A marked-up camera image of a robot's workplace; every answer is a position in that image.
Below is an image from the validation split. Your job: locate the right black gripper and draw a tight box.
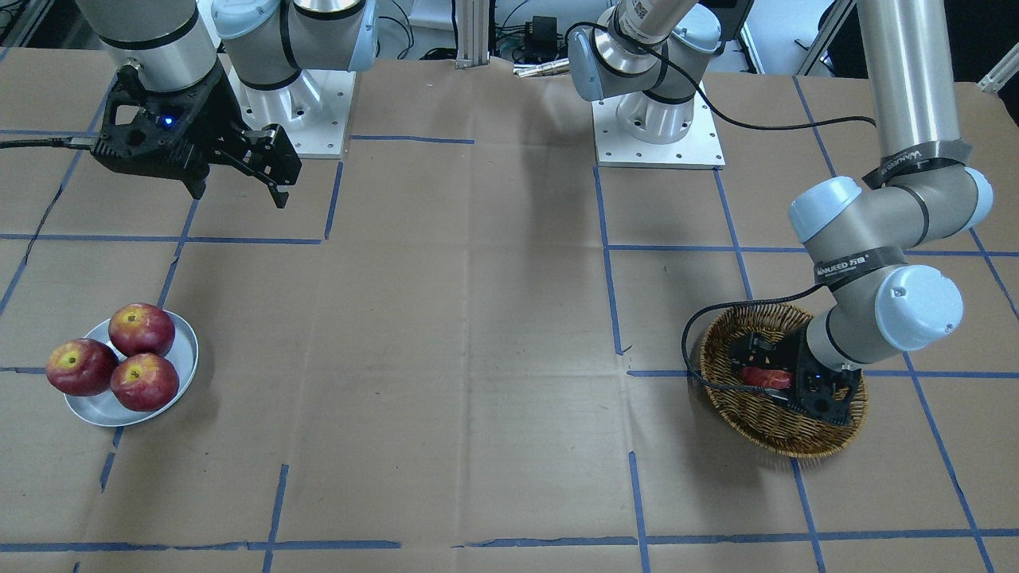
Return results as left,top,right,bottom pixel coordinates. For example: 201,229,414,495
90,60,302,209

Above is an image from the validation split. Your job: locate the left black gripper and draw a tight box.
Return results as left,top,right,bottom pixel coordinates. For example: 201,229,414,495
728,329,861,424

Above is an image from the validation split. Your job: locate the red yellow striped apple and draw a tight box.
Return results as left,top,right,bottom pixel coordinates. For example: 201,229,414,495
740,366,794,389

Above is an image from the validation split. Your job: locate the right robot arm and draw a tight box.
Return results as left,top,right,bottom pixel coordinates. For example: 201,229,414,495
77,1,377,208

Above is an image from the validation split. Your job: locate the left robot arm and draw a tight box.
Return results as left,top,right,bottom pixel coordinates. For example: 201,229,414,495
565,1,994,427

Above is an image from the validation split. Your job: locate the woven wicker basket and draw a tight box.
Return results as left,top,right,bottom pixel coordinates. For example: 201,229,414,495
693,302,869,459

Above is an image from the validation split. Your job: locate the red apple plate top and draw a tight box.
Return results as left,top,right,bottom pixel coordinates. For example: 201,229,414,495
107,303,176,357

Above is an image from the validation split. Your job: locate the red apple plate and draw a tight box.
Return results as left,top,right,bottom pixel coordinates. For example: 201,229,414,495
45,338,119,396
110,353,181,412
107,303,176,357

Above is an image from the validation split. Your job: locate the red apple plate front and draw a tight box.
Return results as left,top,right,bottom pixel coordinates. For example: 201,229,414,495
110,353,181,412

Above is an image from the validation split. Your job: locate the silver metal plate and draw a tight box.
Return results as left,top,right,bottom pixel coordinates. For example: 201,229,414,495
63,310,199,427

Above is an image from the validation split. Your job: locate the black power adapter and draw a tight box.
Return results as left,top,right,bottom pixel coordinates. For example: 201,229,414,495
525,15,558,57

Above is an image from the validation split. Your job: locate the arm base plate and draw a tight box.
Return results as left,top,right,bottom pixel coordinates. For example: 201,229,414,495
591,93,725,170
228,70,357,159

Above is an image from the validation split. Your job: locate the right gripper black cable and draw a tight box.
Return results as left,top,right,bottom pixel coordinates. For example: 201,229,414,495
0,137,98,150

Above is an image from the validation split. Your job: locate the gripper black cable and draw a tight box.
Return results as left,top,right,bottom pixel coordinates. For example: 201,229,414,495
565,21,876,394
0,137,98,150

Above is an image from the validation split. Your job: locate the aluminium frame post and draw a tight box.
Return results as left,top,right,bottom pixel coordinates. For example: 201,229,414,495
451,0,494,69

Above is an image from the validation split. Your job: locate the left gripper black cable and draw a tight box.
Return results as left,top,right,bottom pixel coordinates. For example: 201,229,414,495
565,21,876,394

